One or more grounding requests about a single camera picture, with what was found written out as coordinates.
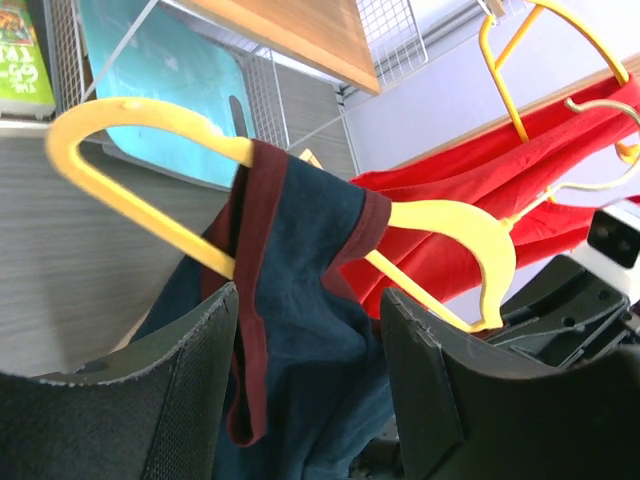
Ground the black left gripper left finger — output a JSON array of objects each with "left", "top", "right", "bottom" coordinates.
[{"left": 1, "top": 283, "right": 238, "bottom": 479}]

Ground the green picture book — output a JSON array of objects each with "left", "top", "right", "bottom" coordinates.
[{"left": 1, "top": 1, "right": 56, "bottom": 119}]

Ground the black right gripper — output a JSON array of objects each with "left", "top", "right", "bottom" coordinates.
[{"left": 487, "top": 255, "right": 639, "bottom": 368}]

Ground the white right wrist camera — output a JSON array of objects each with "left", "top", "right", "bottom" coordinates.
[{"left": 570, "top": 199, "right": 639, "bottom": 304}]

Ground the white wire shelf unit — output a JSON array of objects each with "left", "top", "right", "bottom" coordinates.
[{"left": 43, "top": 1, "right": 428, "bottom": 170}]

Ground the teal cutting board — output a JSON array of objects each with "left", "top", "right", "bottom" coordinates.
[{"left": 78, "top": 0, "right": 255, "bottom": 189}]

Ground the orange yellow plastic hanger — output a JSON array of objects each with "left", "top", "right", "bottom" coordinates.
[{"left": 478, "top": 0, "right": 631, "bottom": 144}]

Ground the navy blue tank top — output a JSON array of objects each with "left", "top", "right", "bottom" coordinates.
[{"left": 132, "top": 139, "right": 401, "bottom": 480}]

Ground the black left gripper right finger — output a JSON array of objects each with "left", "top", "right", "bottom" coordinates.
[{"left": 381, "top": 289, "right": 639, "bottom": 479}]

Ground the wooden clothes rack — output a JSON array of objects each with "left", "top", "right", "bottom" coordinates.
[{"left": 299, "top": 53, "right": 639, "bottom": 169}]

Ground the red tank top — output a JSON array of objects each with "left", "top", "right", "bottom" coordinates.
[{"left": 342, "top": 75, "right": 639, "bottom": 318}]

